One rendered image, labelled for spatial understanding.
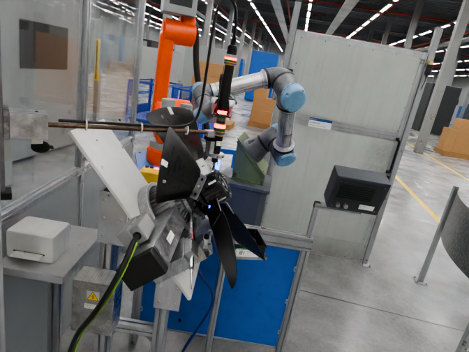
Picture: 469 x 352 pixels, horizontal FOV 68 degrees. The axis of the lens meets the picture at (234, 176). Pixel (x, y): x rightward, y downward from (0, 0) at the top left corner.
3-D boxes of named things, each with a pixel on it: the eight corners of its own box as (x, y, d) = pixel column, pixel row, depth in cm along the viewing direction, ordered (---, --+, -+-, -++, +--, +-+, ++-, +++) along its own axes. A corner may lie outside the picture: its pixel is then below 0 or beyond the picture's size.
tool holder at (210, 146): (206, 158, 128) (211, 133, 126) (198, 153, 134) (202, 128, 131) (227, 158, 133) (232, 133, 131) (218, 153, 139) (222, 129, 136)
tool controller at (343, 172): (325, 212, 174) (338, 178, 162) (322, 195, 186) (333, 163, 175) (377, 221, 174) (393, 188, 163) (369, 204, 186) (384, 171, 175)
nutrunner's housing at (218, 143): (212, 163, 132) (232, 35, 119) (207, 160, 135) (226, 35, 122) (220, 163, 135) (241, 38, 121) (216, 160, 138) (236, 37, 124)
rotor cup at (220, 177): (183, 198, 120) (215, 179, 118) (183, 174, 132) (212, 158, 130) (206, 224, 127) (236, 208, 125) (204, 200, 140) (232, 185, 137)
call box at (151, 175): (136, 191, 173) (138, 170, 170) (142, 184, 183) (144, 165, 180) (168, 196, 173) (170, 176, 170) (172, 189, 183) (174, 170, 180)
